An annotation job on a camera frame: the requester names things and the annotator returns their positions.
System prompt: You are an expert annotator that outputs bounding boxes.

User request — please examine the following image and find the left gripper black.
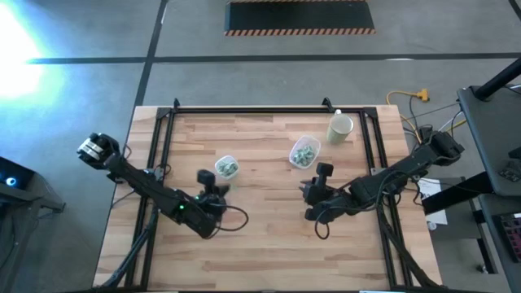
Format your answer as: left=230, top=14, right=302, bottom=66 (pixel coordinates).
left=196, top=169, right=232, bottom=219

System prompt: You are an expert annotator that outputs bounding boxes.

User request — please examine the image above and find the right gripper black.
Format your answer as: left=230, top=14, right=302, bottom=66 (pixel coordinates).
left=300, top=162, right=352, bottom=224

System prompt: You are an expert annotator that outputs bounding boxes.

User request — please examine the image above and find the small clear plastic container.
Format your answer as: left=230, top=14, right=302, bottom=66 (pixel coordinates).
left=214, top=155, right=241, bottom=181

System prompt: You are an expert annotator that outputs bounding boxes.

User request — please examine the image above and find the large clear plastic container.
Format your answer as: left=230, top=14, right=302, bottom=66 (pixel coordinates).
left=288, top=134, right=322, bottom=170

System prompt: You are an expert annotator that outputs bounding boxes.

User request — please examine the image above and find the beige can with clear lid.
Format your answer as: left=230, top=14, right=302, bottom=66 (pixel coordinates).
left=326, top=108, right=354, bottom=145

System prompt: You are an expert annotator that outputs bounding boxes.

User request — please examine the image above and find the white paper sheet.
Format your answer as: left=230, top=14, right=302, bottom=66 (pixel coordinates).
left=417, top=177, right=449, bottom=227

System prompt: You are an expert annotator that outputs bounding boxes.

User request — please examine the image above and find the black desk leg beam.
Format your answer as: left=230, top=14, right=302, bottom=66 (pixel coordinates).
left=421, top=170, right=496, bottom=216

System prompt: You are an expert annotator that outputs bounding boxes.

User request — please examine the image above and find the black hazard-striped floor mat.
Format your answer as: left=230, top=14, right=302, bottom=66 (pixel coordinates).
left=224, top=0, right=376, bottom=37

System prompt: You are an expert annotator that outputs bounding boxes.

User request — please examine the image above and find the dark grey low desk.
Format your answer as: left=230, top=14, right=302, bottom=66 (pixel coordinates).
left=474, top=192, right=521, bottom=293

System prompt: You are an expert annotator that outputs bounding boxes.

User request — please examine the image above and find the black device with blue light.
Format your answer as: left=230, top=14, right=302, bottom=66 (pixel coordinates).
left=0, top=156, right=37, bottom=192

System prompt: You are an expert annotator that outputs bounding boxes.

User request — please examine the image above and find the black keypad device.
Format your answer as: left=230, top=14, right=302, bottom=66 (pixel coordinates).
left=498, top=157, right=521, bottom=183

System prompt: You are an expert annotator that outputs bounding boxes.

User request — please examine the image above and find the black keyboard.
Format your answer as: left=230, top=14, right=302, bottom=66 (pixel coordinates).
left=494, top=211, right=521, bottom=264

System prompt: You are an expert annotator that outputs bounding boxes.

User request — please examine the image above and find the black pole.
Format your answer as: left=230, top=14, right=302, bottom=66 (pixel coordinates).
left=473, top=56, right=521, bottom=102

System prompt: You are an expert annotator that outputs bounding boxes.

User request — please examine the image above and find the black looped wrist cable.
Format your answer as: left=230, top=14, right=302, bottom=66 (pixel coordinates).
left=215, top=204, right=250, bottom=234
left=313, top=215, right=331, bottom=241

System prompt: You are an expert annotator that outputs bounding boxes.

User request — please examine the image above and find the black aluminium table frame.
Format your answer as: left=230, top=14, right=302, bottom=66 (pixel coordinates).
left=97, top=97, right=443, bottom=292

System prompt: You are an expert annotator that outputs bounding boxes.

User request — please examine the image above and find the yellow extension cord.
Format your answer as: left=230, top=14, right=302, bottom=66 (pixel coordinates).
left=385, top=88, right=468, bottom=139

